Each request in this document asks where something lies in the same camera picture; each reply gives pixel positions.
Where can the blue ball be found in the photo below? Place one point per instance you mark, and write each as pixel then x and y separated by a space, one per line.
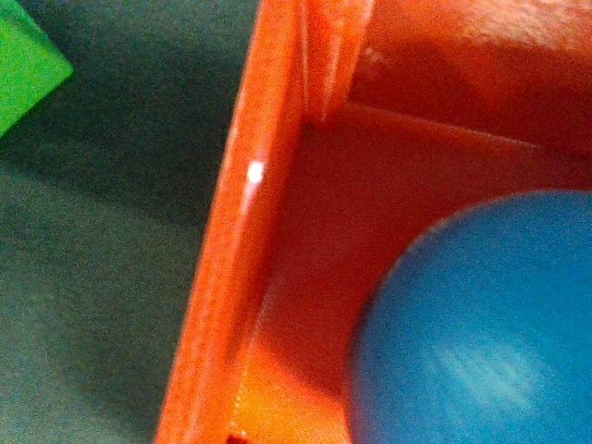
pixel 481 331

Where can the red square pot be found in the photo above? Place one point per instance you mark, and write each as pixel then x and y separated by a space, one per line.
pixel 358 125

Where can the black tablecloth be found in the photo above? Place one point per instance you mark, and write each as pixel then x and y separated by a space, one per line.
pixel 105 191

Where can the green toy block with letter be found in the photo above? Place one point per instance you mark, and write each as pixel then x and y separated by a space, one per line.
pixel 31 65

